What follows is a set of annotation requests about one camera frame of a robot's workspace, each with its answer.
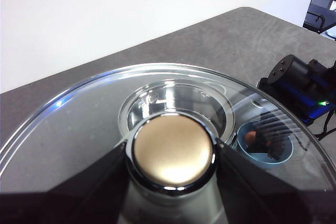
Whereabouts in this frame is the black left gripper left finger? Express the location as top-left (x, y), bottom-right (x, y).
top-left (0, 141), bottom-right (130, 224)

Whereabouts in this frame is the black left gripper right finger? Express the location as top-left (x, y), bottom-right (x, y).
top-left (214, 141), bottom-right (336, 224)

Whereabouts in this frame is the brown egg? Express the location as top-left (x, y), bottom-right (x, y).
top-left (245, 130), bottom-right (258, 144)

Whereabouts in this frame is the glass steamer lid with knob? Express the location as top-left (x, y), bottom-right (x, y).
top-left (0, 62), bottom-right (336, 224)

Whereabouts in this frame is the blue ribbed bowl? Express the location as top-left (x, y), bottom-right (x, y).
top-left (237, 121), bottom-right (295, 170)

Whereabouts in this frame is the black metal rack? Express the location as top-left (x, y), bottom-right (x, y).
top-left (302, 0), bottom-right (336, 35)

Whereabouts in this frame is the black cable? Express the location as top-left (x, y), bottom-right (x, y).
top-left (313, 107), bottom-right (336, 142)

